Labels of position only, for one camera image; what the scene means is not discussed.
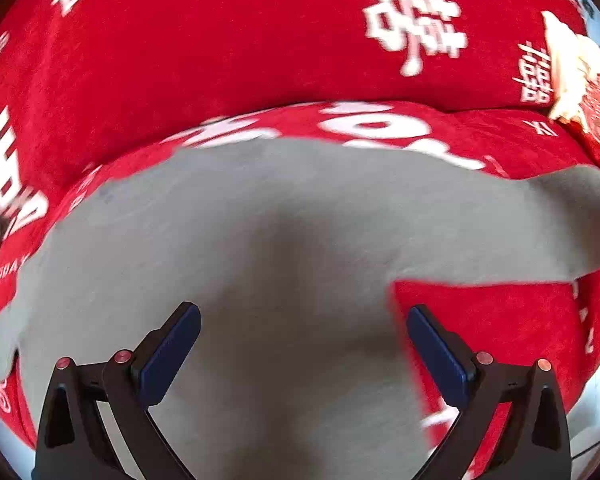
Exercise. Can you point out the red wedding bedspread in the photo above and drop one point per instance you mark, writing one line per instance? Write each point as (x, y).
(97, 91)

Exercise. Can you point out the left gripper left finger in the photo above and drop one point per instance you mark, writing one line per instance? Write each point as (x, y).
(73, 442)

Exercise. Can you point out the cream fringed cloth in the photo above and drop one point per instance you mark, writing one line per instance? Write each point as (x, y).
(574, 65)

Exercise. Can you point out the grey knit sweater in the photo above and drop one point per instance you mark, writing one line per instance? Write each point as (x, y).
(288, 247)

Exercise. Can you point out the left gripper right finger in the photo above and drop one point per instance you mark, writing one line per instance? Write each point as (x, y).
(534, 443)

